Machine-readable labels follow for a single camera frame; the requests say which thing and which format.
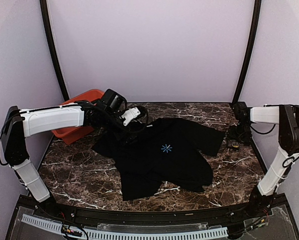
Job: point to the black frame post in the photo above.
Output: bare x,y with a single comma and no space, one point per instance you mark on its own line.
52,49
248,52

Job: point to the left black frame post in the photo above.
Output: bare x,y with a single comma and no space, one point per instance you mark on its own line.
52,49

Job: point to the right black frame post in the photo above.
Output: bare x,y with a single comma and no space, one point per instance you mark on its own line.
248,52

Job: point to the black t-shirt with blue logo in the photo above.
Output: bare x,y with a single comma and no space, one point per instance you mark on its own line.
168,150

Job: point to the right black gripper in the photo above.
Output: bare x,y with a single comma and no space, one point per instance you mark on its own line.
247,139

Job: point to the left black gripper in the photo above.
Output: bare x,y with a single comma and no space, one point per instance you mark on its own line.
129,140

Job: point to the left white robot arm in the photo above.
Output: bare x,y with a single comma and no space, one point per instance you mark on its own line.
86,110

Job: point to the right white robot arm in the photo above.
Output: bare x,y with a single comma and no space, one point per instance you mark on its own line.
286,117

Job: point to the orange plastic tub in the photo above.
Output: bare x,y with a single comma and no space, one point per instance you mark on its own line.
70,131

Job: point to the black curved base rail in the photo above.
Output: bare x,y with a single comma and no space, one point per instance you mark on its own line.
275,223

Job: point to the white slotted cable duct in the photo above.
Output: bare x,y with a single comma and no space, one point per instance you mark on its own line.
197,231

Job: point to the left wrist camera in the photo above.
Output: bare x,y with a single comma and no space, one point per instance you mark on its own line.
133,113

